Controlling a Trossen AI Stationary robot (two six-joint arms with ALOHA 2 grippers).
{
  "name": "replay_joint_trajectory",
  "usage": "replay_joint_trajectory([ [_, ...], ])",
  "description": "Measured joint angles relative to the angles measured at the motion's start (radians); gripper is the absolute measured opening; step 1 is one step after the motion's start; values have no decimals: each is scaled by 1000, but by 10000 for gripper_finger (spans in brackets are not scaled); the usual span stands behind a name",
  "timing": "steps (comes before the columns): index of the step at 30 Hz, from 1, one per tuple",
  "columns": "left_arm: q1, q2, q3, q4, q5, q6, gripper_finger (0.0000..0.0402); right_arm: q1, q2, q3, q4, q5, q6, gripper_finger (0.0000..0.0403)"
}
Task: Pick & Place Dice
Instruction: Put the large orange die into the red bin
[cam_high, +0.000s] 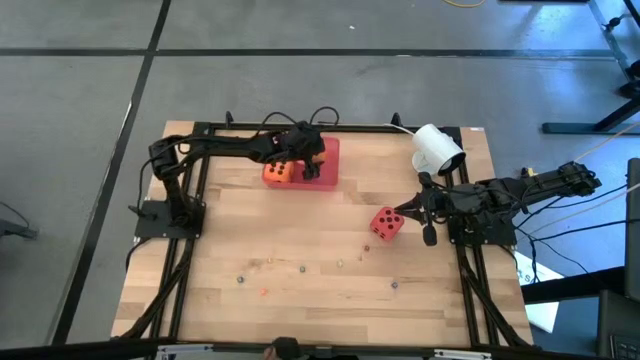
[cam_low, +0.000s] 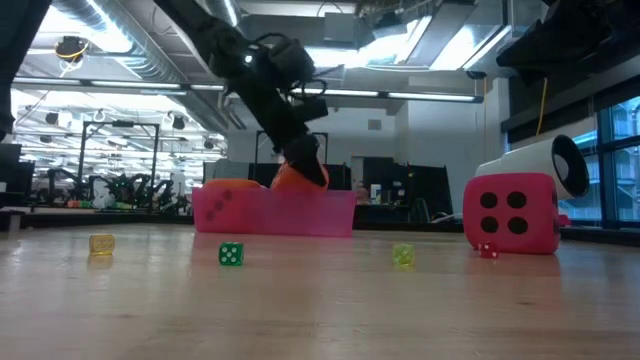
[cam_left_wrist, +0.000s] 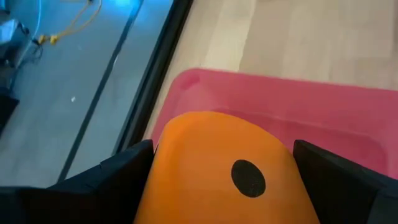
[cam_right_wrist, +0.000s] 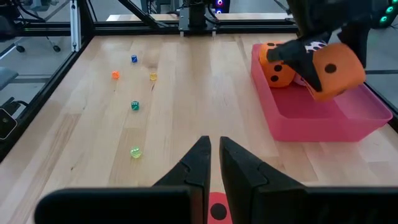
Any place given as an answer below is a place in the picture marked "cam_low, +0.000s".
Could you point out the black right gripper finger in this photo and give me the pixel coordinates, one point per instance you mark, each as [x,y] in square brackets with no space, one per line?
[535,52]

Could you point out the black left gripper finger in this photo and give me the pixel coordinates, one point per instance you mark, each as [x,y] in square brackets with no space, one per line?
[307,157]

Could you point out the orange foam die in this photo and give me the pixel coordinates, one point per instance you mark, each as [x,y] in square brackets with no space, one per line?
[285,181]
[232,184]

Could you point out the pink translucent plastic bin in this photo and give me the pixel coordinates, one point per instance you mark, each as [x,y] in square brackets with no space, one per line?
[300,215]

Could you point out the red foam die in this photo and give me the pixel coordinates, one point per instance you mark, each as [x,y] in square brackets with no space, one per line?
[535,215]

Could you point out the small red die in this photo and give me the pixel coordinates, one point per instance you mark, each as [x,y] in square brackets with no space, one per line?
[488,250]

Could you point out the black background robot arm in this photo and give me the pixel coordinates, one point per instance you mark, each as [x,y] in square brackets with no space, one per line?
[60,175]
[132,182]

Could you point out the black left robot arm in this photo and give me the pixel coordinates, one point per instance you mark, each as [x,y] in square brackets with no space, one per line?
[200,30]

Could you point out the person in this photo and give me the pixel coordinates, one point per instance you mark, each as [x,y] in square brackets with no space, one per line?
[362,192]

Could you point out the grey ceiling box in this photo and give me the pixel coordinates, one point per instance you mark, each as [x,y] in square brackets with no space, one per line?
[340,27]

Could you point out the long ceiling light bar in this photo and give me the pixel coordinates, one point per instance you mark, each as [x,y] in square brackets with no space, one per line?
[125,84]
[425,96]

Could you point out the black background screens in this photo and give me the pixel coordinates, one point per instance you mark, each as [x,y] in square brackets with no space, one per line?
[425,185]

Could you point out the small green die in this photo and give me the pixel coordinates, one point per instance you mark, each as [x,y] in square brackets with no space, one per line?
[231,254]

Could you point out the small yellow-green die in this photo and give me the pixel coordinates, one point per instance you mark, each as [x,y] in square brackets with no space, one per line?
[403,254]

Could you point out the red background object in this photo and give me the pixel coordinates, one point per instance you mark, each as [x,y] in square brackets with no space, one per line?
[565,220]

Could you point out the small yellow die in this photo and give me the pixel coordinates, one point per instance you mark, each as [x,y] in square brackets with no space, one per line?
[102,244]

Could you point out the black background monitor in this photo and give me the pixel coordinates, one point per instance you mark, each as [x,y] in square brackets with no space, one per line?
[15,175]

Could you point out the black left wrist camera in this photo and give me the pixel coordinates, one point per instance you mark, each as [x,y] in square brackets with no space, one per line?
[292,60]

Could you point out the white cylindrical camera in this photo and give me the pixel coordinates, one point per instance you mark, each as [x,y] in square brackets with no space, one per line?
[530,160]

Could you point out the black aluminium table frame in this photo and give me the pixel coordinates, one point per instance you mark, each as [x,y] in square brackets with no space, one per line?
[400,226]

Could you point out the dark window frame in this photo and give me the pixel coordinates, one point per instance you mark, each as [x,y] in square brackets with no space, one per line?
[606,175]

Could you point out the silver ceiling ventilation duct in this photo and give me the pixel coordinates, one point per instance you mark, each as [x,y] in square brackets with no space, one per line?
[135,55]

